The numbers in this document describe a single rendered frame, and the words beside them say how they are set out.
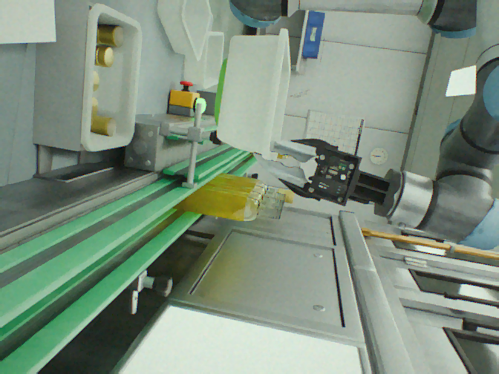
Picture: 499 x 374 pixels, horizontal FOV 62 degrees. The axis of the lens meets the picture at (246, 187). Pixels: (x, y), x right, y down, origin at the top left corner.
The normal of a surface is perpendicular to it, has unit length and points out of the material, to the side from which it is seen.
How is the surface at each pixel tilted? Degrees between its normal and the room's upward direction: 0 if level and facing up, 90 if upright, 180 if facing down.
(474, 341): 90
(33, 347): 90
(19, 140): 0
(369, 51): 90
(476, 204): 86
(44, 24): 0
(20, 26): 0
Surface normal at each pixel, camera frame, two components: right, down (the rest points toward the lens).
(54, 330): 0.14, -0.97
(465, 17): -0.18, 0.90
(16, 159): 0.98, 0.18
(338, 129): -0.16, 0.18
